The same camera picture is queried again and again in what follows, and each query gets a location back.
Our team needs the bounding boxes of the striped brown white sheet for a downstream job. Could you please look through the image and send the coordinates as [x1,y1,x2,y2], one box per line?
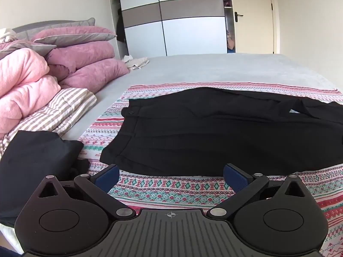
[0,87,97,156]

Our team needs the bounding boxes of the pink grey duvet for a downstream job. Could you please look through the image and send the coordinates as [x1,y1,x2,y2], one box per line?
[0,40,57,60]

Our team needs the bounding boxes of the white crumpled cloth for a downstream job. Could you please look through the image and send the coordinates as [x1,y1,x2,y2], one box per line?
[122,55,150,72]

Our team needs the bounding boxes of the folded dark garment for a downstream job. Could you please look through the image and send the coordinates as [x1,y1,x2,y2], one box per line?
[0,130,85,220]

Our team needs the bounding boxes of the white and grey wardrobe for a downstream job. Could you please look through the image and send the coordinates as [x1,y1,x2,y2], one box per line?
[107,0,236,57]

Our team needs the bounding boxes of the black pants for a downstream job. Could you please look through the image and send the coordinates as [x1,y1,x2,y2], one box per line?
[100,87,343,177]

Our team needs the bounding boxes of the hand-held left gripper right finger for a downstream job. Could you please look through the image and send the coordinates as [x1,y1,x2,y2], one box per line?
[207,163,312,219]

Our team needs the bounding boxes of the red green patterned blanket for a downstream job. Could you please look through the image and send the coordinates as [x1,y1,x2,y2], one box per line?
[79,82,343,257]

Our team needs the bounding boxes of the dark hanging garment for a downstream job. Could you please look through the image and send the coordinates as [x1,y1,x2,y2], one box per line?
[116,8,126,43]

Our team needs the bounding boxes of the hanging clothes in wardrobe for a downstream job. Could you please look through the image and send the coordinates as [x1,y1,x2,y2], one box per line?
[226,29,236,51]

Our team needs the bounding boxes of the purple pillow with grey underside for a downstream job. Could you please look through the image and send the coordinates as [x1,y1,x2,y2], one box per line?
[32,26,118,48]

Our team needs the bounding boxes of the cream door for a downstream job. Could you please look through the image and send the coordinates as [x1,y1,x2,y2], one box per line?
[232,0,280,55]

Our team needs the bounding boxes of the pink fluffy blanket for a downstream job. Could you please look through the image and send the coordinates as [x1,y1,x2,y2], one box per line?
[0,48,62,140]

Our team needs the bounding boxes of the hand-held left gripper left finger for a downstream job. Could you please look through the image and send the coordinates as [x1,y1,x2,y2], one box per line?
[34,164,137,219]

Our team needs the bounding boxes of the small black cloth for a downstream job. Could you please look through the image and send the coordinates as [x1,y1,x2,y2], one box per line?
[68,158,90,180]

